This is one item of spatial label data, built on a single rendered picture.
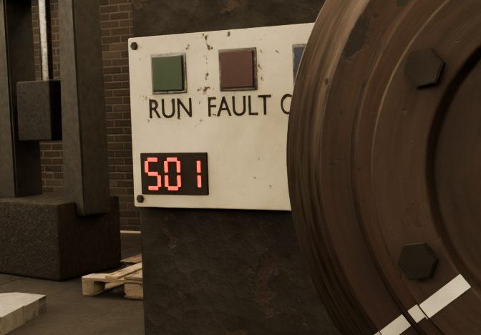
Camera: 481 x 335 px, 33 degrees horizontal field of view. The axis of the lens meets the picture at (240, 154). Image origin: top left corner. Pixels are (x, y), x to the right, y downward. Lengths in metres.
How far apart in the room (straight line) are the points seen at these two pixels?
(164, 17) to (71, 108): 5.07
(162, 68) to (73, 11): 5.12
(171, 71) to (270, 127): 0.12
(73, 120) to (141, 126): 5.07
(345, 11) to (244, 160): 0.24
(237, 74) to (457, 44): 0.33
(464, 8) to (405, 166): 0.10
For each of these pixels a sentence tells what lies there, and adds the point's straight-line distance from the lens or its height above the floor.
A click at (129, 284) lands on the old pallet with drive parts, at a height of 0.09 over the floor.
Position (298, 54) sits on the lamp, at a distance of 0.78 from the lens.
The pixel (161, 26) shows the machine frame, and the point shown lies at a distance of 0.88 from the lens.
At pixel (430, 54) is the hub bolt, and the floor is 1.19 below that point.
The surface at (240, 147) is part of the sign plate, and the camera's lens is 0.81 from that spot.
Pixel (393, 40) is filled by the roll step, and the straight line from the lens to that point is 0.58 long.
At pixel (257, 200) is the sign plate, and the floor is 1.07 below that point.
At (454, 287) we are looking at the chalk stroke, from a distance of 0.53.
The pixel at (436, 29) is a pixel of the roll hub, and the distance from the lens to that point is 0.52.
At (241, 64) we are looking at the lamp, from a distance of 0.80.
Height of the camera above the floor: 1.16
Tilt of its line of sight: 3 degrees down
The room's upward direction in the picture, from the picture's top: 2 degrees counter-clockwise
